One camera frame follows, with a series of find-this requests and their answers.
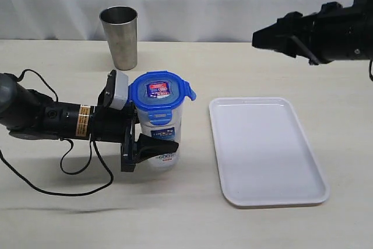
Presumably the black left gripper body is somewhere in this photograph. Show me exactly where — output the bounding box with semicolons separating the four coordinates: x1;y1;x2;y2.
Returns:
91;69;137;172

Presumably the blue container lid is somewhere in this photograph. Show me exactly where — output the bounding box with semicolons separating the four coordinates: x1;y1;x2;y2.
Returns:
129;71;196;126

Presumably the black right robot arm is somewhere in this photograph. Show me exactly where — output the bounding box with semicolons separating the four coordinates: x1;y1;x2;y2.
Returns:
252;0;372;65

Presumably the clear plastic container with label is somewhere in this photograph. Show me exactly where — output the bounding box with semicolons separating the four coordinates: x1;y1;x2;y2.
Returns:
138;104;183;171

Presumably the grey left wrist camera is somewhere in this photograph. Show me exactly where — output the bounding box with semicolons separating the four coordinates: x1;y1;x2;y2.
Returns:
110;69;129;110

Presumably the white backdrop curtain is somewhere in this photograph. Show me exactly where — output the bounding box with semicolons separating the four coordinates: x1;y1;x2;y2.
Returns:
1;0;353;42

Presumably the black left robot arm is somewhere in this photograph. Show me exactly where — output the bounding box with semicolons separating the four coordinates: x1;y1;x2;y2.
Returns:
1;69;179;172

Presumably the white plastic tray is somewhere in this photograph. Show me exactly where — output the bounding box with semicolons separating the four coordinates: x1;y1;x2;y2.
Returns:
209;97;330;208

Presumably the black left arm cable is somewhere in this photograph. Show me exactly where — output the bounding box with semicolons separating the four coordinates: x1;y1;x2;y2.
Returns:
0;69;114;197

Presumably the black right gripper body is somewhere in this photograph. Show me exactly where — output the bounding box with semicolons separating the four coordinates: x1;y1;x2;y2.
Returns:
273;4;326;65

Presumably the stainless steel cup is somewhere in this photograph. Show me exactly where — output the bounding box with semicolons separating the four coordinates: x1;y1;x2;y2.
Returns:
99;6;138;71

